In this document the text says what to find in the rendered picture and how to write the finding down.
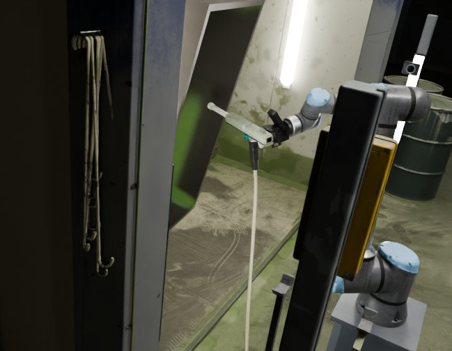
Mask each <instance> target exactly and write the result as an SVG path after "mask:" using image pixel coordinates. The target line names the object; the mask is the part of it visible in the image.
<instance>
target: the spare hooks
mask: <svg viewBox="0 0 452 351"><path fill-rule="evenodd" d="M101 33H106V29H91V30H83V31H78V32H77V33H76V34H74V35H73V37H72V40H71V42H72V48H73V49H74V50H77V47H78V49H80V48H81V39H82V47H83V48H86V49H87V50H86V116H85V141H84V221H83V229H84V232H83V235H84V236H83V248H84V249H85V251H89V249H90V244H89V243H88V244H87V246H86V240H94V239H95V237H96V240H97V251H96V260H97V265H96V271H97V273H98V275H100V276H103V277H106V275H107V273H108V270H106V272H105V274H104V275H103V274H101V273H100V272H99V269H98V267H99V266H100V267H111V266H112V264H113V263H114V257H111V260H110V262H109V263H107V264H105V265H104V264H103V263H102V262H101V256H100V227H101V225H102V223H101V222H100V214H99V212H100V204H99V181H98V180H99V179H100V178H101V177H102V172H101V171H100V172H99V173H98V132H99V129H98V100H99V91H100V78H101V69H102V57H103V59H104V71H105V76H106V81H107V89H108V96H109V104H110V108H111V118H112V120H113V118H114V113H113V104H112V98H111V89H110V85H109V72H108V67H107V59H106V52H105V46H104V37H103V36H102V34H101ZM93 37H94V38H95V44H96V54H95V68H94V51H93ZM77 38H78V40H77ZM76 43H77V47H76ZM90 55H91V69H92V94H93V115H92V128H91V148H90V154H89V168H88V128H89V119H88V115H89V77H90ZM94 145H95V177H94V176H93V174H92V173H93V153H94ZM92 180H95V187H96V190H95V193H94V196H91V188H92ZM95 198H96V201H95V204H94V205H91V199H95ZM91 208H96V210H97V218H96V221H97V226H96V227H94V226H91V225H90V223H89V222H90V209H91ZM87 228H88V229H91V230H95V229H97V232H96V231H93V235H92V236H91V237H89V235H88V233H87V231H88V229H87ZM96 235H97V236H96ZM98 265H99V266H98Z"/></svg>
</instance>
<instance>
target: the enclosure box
mask: <svg viewBox="0 0 452 351"><path fill-rule="evenodd" d="M264 3H265V0H186V4H185V21H184V30H183V39H182V56H181V65H180V82H179V91H178V108H177V118H176V135H175V143H174V153H173V164H174V170H173V186H172V196H171V212H170V222H169V231H170V230H171V229H172V228H173V227H174V226H175V225H176V224H177V223H178V222H179V221H180V220H181V219H182V218H184V217H185V216H186V215H187V214H188V213H189V212H190V211H191V210H193V209H194V208H195V205H196V202H197V199H198V196H199V194H200V191H201V188H202V185H203V181H204V179H205V175H206V173H207V170H208V167H209V164H210V161H211V159H212V155H213V152H214V150H215V146H216V144H217V140H218V138H219V134H220V132H221V129H222V126H223V124H224V120H225V117H224V116H222V115H221V114H218V113H217V112H216V111H213V110H210V109H209V108H208V104H209V103H210V102H211V103H213V104H215V106H217V107H219V108H220V109H222V110H224V111H225V112H227V111H228V108H229V105H230V103H231V99H232V97H233V94H234V91H235V87H236V85H237V81H238V79H239V76H240V73H241V70H242V66H243V65H244V61H245V59H246V56H247V52H248V50H249V46H250V44H251V40H252V38H253V35H254V32H255V30H256V26H257V23H258V20H259V17H260V14H261V11H262V9H263V5H264Z"/></svg>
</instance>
